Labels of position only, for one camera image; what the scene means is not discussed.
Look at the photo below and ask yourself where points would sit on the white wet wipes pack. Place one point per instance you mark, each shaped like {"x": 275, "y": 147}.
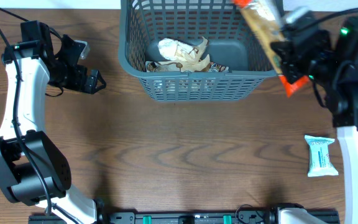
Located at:
{"x": 320, "y": 164}

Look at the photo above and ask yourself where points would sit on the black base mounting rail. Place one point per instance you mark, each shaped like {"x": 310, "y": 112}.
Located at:
{"x": 244, "y": 216}

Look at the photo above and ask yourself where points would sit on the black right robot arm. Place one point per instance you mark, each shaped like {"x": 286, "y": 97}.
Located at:
{"x": 342, "y": 101}

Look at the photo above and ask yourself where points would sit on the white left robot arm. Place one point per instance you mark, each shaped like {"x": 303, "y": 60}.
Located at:
{"x": 33, "y": 171}

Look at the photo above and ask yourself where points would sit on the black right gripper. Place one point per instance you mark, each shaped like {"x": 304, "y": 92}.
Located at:
{"x": 284, "y": 50}

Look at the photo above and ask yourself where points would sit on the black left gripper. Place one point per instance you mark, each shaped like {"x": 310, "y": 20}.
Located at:
{"x": 78, "y": 83}

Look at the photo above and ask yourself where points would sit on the brown white snack pouch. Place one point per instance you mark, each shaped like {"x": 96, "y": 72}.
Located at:
{"x": 214, "y": 67}
{"x": 170, "y": 66}
{"x": 185, "y": 57}

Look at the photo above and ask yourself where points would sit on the orange yellow snack package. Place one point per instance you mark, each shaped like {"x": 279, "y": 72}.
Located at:
{"x": 264, "y": 19}

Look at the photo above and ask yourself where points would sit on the grey plastic mesh basket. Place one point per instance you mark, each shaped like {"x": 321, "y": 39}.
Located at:
{"x": 143, "y": 23}

